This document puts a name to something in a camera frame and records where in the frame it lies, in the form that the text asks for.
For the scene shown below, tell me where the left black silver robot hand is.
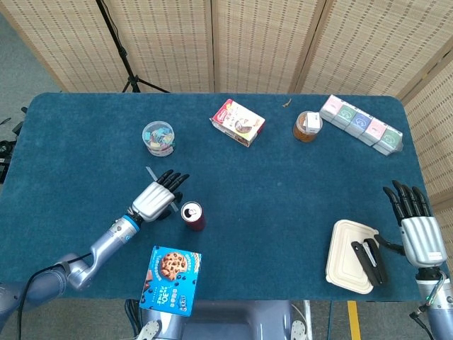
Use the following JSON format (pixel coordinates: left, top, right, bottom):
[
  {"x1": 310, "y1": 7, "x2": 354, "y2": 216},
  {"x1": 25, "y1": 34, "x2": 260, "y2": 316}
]
[{"x1": 131, "y1": 169, "x2": 190, "y2": 223}]

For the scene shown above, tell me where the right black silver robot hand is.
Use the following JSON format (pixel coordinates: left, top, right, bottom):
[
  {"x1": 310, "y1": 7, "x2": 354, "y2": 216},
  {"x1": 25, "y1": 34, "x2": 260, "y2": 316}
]
[{"x1": 374, "y1": 179, "x2": 447, "y2": 267}]

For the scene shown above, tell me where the clear plastic straw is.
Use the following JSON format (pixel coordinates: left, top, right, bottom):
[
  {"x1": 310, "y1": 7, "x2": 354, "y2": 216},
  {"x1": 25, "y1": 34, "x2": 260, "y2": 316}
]
[{"x1": 145, "y1": 166, "x2": 179, "y2": 213}]

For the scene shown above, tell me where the red soda can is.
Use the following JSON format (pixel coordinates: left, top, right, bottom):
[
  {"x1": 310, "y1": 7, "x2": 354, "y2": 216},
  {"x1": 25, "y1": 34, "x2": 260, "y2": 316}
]
[{"x1": 180, "y1": 200, "x2": 207, "y2": 233}]

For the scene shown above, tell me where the black stapler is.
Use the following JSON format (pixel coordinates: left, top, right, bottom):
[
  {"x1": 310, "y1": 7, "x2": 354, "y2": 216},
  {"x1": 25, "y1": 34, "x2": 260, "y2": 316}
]
[{"x1": 350, "y1": 238, "x2": 389, "y2": 286}]

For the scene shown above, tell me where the clear jar of colourful clips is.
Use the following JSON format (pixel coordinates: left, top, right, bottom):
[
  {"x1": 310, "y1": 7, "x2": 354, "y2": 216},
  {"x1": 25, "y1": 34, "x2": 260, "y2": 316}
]
[{"x1": 142, "y1": 120, "x2": 176, "y2": 157}]

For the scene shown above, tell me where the beige lidded lunch container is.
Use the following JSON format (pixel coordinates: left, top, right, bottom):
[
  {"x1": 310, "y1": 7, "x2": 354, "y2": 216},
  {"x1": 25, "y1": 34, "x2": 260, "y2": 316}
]
[{"x1": 325, "y1": 219, "x2": 380, "y2": 295}]

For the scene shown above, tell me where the blue chocolate chip cookie box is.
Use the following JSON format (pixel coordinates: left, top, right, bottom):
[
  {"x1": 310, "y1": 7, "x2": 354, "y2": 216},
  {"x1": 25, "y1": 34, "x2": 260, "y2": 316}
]
[{"x1": 139, "y1": 245, "x2": 202, "y2": 317}]

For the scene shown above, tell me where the blue carpet table cover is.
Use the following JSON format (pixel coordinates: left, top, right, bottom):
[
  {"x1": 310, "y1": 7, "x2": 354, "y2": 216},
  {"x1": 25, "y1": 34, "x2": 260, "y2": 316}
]
[{"x1": 0, "y1": 92, "x2": 447, "y2": 302}]

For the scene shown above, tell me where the white red snack box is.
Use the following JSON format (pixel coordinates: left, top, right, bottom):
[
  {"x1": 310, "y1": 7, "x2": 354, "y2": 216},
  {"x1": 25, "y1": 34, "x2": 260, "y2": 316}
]
[{"x1": 210, "y1": 98, "x2": 266, "y2": 148}]

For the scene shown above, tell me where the wrapped pack of pastel boxes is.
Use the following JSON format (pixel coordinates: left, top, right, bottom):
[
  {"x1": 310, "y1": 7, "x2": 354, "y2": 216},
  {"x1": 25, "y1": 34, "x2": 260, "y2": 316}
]
[{"x1": 319, "y1": 94, "x2": 404, "y2": 156}]

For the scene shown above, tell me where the grey blue robot torso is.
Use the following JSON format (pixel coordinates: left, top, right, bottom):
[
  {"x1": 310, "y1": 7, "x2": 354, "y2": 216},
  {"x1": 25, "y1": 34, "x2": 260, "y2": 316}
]
[{"x1": 136, "y1": 300, "x2": 313, "y2": 340}]

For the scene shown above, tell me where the black tripod stand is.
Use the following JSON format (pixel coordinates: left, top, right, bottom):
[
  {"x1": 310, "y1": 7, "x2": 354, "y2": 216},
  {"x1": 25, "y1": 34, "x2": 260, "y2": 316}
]
[{"x1": 95, "y1": 0, "x2": 170, "y2": 94}]

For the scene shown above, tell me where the black equipment beside table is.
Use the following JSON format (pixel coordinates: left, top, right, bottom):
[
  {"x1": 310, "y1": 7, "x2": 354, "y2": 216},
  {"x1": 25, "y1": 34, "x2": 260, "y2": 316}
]
[{"x1": 0, "y1": 106, "x2": 28, "y2": 185}]

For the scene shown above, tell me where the small white box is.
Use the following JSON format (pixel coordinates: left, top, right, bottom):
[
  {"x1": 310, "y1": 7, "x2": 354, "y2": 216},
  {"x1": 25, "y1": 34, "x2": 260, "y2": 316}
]
[{"x1": 304, "y1": 111, "x2": 322, "y2": 135}]

